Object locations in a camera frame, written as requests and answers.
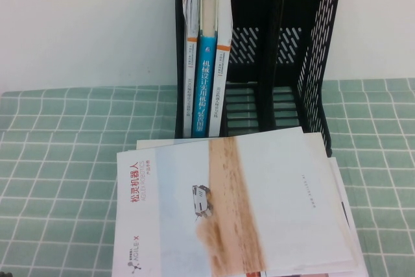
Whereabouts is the AgileX robot brochure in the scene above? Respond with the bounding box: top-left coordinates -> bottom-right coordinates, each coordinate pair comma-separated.
136,132 -> 362,273
112,126 -> 355,277

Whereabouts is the black mesh book holder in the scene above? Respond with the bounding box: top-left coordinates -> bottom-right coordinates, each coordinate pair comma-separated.
174,0 -> 340,158

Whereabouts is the blue spine book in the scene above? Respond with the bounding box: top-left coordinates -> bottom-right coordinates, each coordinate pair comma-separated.
191,0 -> 219,138

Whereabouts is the thin white book orange band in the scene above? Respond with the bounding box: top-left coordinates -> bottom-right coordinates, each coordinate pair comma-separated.
182,0 -> 202,138

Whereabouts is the green checked tablecloth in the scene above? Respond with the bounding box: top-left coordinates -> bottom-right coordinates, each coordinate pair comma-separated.
0,78 -> 415,277

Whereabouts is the brochure with orange print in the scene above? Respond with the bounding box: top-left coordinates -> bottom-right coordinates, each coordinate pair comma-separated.
246,269 -> 357,277

